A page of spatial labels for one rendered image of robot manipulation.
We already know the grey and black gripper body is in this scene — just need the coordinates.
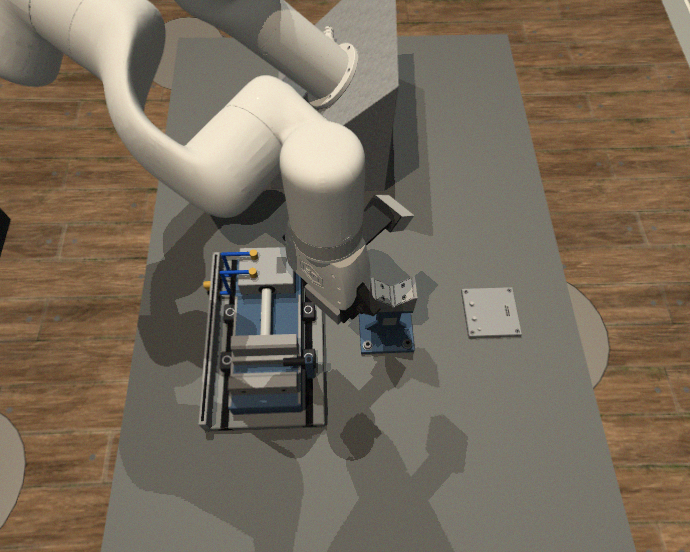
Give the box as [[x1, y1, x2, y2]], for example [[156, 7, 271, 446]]
[[285, 219, 370, 310]]

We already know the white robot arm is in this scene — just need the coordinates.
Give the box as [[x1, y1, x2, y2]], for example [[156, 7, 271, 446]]
[[0, 0, 414, 261]]

